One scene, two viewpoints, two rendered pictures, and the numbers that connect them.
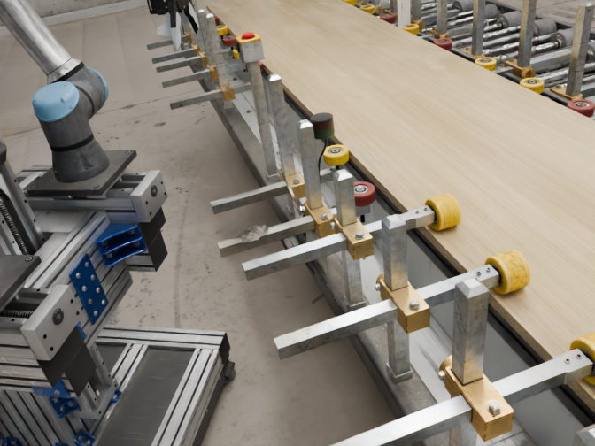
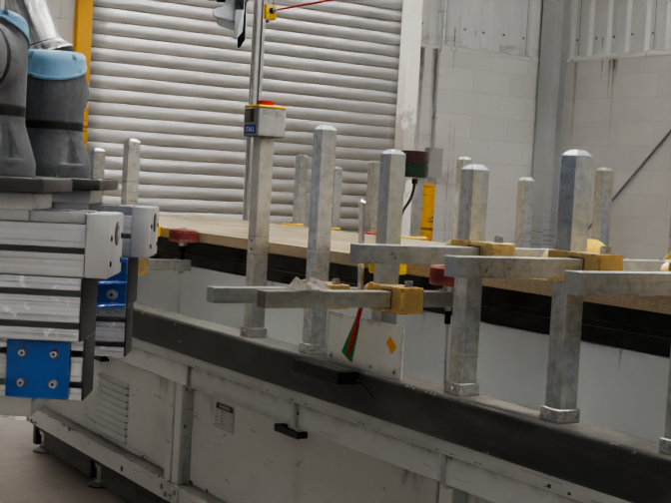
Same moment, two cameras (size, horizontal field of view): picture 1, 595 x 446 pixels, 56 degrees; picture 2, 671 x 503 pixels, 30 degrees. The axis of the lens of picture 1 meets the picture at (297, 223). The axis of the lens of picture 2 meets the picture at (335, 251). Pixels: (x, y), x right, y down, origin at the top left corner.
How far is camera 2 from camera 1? 1.38 m
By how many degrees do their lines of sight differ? 36
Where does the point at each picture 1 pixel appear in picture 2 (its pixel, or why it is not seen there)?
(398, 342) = (568, 345)
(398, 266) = (580, 216)
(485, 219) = not seen: hidden behind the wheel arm
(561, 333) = not seen: outside the picture
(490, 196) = not seen: hidden behind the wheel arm
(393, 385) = (556, 424)
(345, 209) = (475, 215)
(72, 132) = (71, 104)
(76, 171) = (59, 160)
